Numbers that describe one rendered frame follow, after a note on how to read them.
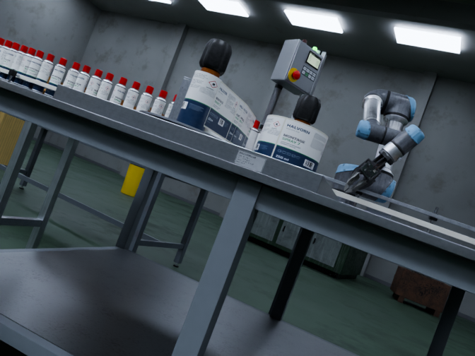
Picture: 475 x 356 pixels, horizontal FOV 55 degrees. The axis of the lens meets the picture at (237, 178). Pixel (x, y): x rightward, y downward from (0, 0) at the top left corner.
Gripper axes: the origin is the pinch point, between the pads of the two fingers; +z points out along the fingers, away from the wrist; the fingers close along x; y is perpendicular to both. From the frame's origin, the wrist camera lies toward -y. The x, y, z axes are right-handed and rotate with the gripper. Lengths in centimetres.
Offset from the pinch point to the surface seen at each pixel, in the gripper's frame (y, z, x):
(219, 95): 59, 13, -40
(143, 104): 3, 44, -88
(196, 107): 65, 20, -39
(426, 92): -880, -310, -149
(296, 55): 1, -21, -57
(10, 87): 86, 54, -71
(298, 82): -5, -15, -49
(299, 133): 57, 2, -15
